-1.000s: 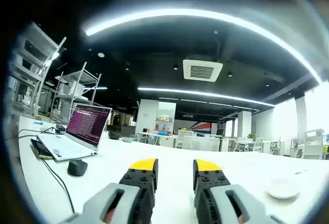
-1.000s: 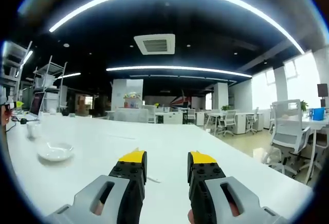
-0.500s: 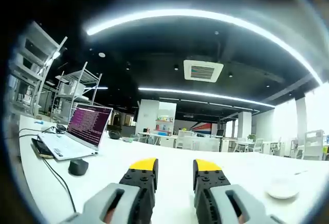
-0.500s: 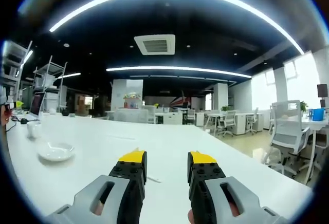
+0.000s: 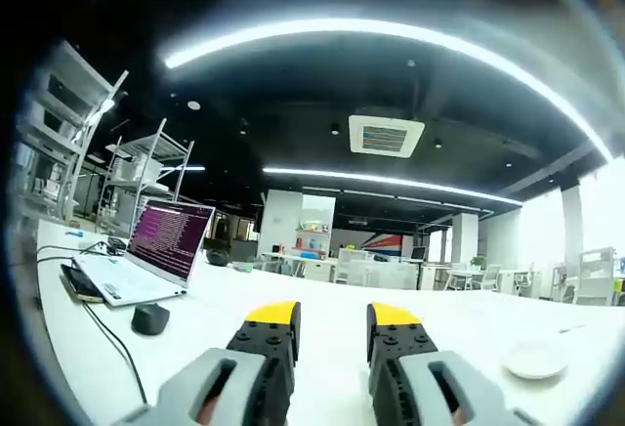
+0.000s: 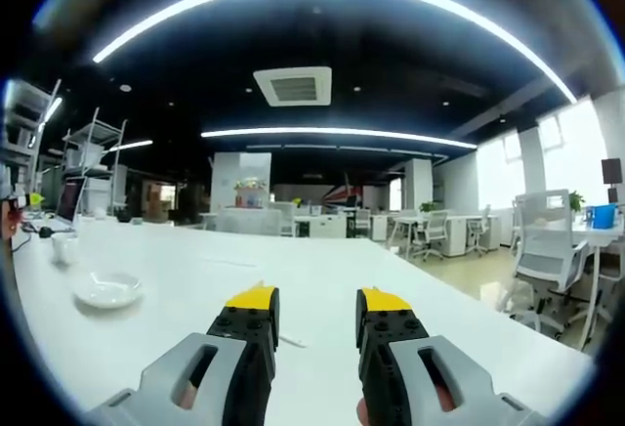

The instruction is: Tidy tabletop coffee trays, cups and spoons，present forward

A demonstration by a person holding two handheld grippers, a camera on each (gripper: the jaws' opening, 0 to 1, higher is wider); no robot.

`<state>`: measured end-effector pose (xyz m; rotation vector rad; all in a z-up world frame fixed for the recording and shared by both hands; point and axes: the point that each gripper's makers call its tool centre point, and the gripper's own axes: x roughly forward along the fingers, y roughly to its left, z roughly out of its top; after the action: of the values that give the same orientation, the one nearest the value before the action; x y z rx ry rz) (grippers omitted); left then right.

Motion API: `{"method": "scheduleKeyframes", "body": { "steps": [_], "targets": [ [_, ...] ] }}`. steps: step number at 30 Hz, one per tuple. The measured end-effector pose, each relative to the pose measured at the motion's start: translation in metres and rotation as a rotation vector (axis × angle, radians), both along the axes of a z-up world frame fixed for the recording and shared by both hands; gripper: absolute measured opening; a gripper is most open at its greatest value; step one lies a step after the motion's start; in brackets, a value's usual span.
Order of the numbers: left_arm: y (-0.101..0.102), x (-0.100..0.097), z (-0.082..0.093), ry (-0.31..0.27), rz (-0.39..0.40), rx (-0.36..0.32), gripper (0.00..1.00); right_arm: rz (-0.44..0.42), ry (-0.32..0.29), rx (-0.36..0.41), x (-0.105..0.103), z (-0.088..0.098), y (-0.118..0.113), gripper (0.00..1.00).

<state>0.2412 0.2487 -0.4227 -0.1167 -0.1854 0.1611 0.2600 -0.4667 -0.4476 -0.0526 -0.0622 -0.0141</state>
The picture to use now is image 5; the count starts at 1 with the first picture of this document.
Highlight black round object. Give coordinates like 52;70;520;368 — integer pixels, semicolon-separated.
204;245;231;267

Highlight white office desks and chairs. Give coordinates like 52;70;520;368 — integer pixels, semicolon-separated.
258;245;625;308

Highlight ceiling air conditioner vent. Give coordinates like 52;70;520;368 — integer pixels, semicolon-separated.
348;114;427;159

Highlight black cable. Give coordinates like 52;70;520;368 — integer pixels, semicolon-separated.
36;243;148;405

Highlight white tabletop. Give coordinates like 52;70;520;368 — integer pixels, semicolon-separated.
34;218;625;426

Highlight black smartphone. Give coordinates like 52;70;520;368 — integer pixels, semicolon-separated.
60;263;105;305

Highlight tall grey metal shelf rack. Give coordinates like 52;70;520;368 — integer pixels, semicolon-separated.
14;40;130;225

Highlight long ceiling light strip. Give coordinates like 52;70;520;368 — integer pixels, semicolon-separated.
163;18;614;162

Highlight white coffee saucer tray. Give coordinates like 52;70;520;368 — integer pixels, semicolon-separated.
504;341;570;380

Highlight black computer mouse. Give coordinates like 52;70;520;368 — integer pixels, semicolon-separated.
130;302;171;336

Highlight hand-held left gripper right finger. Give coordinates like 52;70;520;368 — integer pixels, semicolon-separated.
366;302;538;426

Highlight white open laptop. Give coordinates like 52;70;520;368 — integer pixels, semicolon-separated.
71;199;217;308

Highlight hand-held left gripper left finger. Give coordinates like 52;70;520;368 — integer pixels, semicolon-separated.
114;300;302;426

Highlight short ceiling light strip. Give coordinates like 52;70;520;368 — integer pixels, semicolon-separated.
262;166;523;207

